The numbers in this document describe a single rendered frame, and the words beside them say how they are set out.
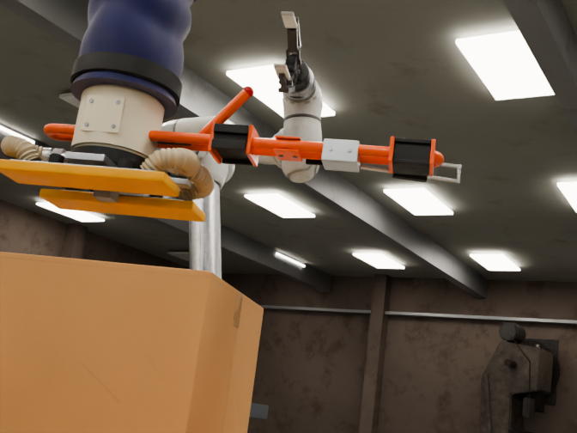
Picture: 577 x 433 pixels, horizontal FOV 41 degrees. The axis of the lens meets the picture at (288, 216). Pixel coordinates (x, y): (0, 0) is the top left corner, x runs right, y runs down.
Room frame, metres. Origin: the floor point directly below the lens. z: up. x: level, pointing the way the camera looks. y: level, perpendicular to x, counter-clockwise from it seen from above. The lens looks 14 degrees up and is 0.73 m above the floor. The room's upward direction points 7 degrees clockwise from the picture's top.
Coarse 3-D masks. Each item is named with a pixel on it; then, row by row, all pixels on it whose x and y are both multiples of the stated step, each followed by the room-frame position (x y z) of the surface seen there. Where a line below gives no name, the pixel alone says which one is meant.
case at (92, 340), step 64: (0, 256) 1.36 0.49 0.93; (0, 320) 1.35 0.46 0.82; (64, 320) 1.32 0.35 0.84; (128, 320) 1.30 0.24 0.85; (192, 320) 1.28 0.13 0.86; (256, 320) 1.61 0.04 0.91; (0, 384) 1.35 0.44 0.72; (64, 384) 1.32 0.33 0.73; (128, 384) 1.30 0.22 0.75; (192, 384) 1.27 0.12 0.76
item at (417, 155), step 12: (396, 144) 1.39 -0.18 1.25; (408, 144) 1.39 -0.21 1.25; (420, 144) 1.38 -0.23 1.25; (432, 144) 1.37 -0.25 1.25; (396, 156) 1.39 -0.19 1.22; (408, 156) 1.39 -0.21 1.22; (420, 156) 1.38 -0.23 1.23; (432, 156) 1.37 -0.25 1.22; (396, 168) 1.42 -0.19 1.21; (408, 168) 1.41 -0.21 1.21; (420, 168) 1.40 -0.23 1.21; (432, 168) 1.39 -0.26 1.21
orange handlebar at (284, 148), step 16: (48, 128) 1.52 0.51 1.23; (64, 128) 1.52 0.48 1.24; (160, 144) 1.52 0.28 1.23; (176, 144) 1.51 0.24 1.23; (192, 144) 1.51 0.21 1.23; (208, 144) 1.47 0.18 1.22; (256, 144) 1.44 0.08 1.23; (272, 144) 1.44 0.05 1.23; (288, 144) 1.43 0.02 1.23; (304, 144) 1.42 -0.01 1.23; (320, 144) 1.42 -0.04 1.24; (288, 160) 1.49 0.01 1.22; (368, 160) 1.44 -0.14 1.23; (384, 160) 1.43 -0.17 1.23
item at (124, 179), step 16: (0, 160) 1.41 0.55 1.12; (16, 160) 1.42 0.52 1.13; (128, 160) 1.41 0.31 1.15; (16, 176) 1.46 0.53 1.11; (32, 176) 1.44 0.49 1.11; (48, 176) 1.42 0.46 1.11; (64, 176) 1.41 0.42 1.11; (80, 176) 1.39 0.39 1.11; (96, 176) 1.38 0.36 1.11; (112, 176) 1.37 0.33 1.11; (128, 176) 1.37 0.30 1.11; (144, 176) 1.36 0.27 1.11; (160, 176) 1.35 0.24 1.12; (144, 192) 1.45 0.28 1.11; (160, 192) 1.43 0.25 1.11; (176, 192) 1.43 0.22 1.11
